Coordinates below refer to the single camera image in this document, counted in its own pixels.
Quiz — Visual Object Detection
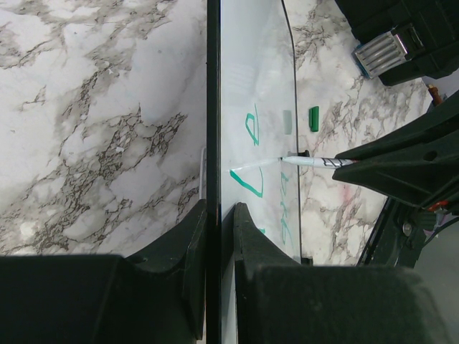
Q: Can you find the copper pipe fitting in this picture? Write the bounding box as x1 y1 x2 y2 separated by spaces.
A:
427 84 447 107

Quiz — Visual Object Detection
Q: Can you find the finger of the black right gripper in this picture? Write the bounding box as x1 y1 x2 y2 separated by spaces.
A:
336 93 458 168
333 166 458 210

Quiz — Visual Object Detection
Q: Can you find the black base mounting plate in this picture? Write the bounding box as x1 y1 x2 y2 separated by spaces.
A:
357 198 437 268

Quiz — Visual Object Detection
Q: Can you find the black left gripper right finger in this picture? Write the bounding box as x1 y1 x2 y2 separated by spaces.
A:
233 203 451 343

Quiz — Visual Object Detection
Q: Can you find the black framed whiteboard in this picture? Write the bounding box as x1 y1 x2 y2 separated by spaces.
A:
199 1 301 343

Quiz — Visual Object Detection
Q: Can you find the green marker cap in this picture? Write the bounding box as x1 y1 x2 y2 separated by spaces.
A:
308 106 320 133

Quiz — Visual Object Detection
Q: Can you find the black plastic toolbox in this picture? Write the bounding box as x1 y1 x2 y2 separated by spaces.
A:
337 0 458 86

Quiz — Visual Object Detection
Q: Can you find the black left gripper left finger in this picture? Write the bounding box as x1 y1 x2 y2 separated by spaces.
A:
1 200 207 343

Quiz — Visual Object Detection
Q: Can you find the green white marker pen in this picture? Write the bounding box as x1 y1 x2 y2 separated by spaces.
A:
281 156 356 169

